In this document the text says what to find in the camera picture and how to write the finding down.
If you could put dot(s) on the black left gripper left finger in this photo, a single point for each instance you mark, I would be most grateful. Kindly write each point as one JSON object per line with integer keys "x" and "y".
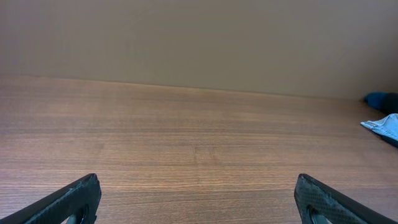
{"x": 75, "y": 203}

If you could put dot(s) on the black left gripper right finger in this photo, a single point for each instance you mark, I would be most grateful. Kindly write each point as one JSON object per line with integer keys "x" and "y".
{"x": 318, "y": 203}

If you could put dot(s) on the light blue denim shorts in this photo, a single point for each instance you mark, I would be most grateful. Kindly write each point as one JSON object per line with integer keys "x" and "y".
{"x": 386, "y": 127}

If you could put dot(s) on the dark navy garment pile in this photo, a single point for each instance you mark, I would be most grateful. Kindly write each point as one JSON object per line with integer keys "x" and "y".
{"x": 386, "y": 103}

